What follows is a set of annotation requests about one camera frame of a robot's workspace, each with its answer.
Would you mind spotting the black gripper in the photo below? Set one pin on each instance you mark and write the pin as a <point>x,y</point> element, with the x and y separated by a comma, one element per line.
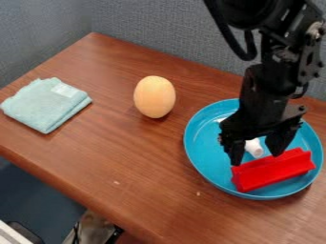
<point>264,114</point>

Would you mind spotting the white toothpaste tube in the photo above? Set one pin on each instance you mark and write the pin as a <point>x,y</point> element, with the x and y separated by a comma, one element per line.
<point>253,148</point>

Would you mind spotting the blue round plate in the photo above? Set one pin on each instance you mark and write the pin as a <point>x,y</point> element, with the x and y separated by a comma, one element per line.
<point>212,162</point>

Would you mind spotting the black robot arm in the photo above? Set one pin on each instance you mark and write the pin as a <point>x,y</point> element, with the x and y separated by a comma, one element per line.
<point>281,31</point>

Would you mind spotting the light green folded cloth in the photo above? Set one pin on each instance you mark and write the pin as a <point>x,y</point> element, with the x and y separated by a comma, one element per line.
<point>45,104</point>

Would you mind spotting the red plastic block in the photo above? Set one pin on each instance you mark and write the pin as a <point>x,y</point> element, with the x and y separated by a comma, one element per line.
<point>270,170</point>

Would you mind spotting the orange egg-shaped object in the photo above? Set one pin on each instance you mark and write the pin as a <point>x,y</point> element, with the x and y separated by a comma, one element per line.
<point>154,96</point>

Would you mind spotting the grey bag under table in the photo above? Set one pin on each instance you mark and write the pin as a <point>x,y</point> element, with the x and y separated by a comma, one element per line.
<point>94,230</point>

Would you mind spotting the white object bottom left corner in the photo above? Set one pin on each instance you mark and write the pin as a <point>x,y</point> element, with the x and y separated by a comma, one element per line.
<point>10,236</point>

